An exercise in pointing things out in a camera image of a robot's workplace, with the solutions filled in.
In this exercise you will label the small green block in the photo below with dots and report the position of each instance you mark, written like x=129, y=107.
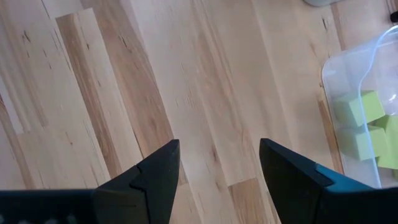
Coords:
x=362, y=143
x=359, y=107

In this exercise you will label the light grey plastic bin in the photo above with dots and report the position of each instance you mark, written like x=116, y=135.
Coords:
x=320, y=2

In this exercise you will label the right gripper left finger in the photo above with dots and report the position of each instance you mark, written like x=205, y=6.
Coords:
x=149, y=193

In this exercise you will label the long green block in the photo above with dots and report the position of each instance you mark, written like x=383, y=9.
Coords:
x=388, y=160
x=390, y=127

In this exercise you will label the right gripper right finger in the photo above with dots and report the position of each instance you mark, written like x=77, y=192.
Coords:
x=295, y=193

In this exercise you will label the clear plastic bin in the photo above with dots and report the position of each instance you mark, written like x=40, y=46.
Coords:
x=345, y=77

